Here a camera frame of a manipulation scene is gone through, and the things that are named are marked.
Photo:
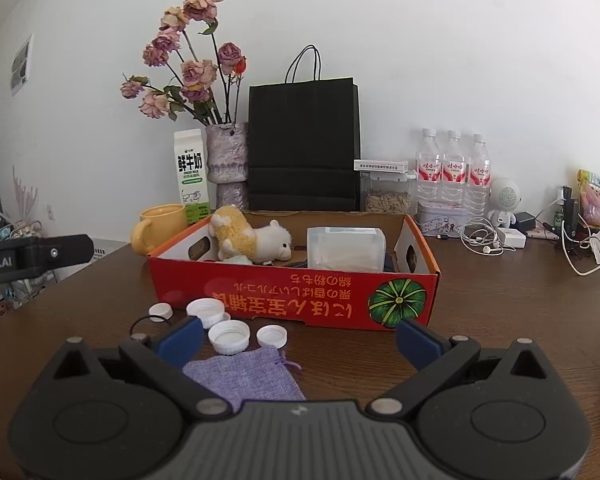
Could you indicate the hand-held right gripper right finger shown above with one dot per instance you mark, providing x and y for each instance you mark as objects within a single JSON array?
[{"x": 417, "y": 342}]

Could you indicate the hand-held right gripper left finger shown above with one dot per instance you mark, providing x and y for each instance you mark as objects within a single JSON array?
[{"x": 180, "y": 342}]

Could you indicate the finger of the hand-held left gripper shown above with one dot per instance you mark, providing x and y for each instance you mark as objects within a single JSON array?
[{"x": 55, "y": 252}]

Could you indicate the large white bottle cap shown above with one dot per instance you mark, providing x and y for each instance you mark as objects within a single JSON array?
[
  {"x": 229, "y": 337},
  {"x": 205, "y": 310}
]

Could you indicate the red cardboard box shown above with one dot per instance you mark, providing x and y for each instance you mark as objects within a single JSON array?
[{"x": 290, "y": 300}]

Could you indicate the small white bottle cap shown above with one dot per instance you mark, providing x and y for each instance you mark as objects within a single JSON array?
[
  {"x": 271, "y": 336},
  {"x": 160, "y": 312}
]

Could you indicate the purple dried grass sprig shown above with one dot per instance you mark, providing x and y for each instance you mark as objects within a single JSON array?
[{"x": 25, "y": 195}]

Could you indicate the yellow mug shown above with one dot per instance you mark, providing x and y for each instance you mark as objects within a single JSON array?
[{"x": 165, "y": 225}]

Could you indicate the clear plastic box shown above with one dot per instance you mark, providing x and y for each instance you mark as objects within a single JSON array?
[{"x": 345, "y": 252}]

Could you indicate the white earphones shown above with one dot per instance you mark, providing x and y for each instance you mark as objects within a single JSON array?
[{"x": 486, "y": 249}]

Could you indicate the printed tin box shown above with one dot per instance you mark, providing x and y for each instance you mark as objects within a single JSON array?
[{"x": 440, "y": 220}]

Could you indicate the plush alpaca toy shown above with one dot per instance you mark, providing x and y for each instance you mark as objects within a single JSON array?
[{"x": 275, "y": 240}]

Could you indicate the white charger block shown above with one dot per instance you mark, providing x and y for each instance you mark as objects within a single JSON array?
[{"x": 512, "y": 237}]

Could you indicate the clear seed container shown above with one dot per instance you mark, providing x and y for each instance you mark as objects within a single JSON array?
[{"x": 387, "y": 202}]

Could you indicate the white green milk carton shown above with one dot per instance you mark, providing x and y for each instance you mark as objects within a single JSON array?
[{"x": 191, "y": 175}]

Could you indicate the black power adapter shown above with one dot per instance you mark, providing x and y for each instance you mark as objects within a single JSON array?
[{"x": 525, "y": 221}]

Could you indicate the pink printed card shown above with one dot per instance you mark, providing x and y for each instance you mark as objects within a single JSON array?
[{"x": 545, "y": 233}]

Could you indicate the white robot-shaped speaker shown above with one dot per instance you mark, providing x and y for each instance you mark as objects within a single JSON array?
[{"x": 505, "y": 195}]

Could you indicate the flat white box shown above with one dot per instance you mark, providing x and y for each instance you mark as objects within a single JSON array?
[{"x": 380, "y": 165}]

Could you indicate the small green bottle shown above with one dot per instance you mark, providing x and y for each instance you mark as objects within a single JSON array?
[{"x": 558, "y": 216}]

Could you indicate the purple textured vase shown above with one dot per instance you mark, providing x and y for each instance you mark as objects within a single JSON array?
[{"x": 225, "y": 155}]

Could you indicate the black phone stand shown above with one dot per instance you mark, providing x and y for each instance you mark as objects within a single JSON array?
[{"x": 570, "y": 210}]

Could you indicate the black paper bag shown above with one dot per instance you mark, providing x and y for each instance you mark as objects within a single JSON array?
[{"x": 305, "y": 150}]

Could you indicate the dried rose bouquet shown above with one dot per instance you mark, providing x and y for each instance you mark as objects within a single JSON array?
[{"x": 197, "y": 72}]

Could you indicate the yellow snack packet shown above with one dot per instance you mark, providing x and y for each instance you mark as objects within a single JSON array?
[{"x": 597, "y": 200}]

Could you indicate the white wall socket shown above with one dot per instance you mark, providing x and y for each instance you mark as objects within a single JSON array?
[{"x": 50, "y": 211}]

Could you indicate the wall notice sheet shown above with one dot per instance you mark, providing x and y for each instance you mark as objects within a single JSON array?
[{"x": 21, "y": 65}]

